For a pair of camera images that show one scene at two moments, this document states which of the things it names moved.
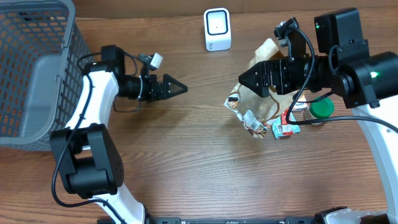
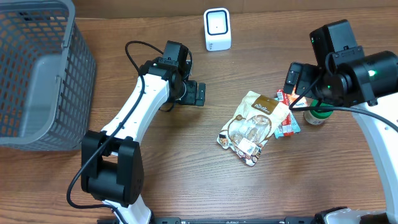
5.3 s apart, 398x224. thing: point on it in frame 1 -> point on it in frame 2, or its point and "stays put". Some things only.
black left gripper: [158, 88] -> [199, 94]
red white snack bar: [287, 128] stays put
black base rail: [305, 219] stays put
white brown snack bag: [255, 111] -> [258, 119]
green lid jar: [321, 107] stays put
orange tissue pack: [301, 106] stays put
